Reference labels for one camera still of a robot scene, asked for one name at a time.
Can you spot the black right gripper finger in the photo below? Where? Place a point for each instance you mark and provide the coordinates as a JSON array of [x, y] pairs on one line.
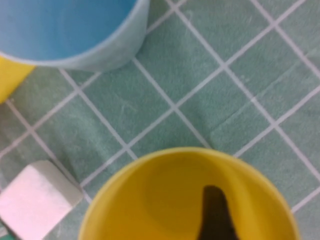
[[215, 220]]

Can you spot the yellow plastic cup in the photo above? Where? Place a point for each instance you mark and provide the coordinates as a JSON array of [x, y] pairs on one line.
[[150, 200]]

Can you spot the light blue plastic cup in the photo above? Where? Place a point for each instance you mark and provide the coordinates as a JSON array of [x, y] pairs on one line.
[[62, 30]]

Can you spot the green grid tablecloth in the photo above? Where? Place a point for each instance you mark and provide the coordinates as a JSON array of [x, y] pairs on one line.
[[200, 87]]

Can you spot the white foam cube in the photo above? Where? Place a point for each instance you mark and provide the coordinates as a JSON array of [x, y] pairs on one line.
[[32, 200]]

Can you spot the yellow foam cube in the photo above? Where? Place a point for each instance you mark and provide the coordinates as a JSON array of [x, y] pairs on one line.
[[10, 80]]

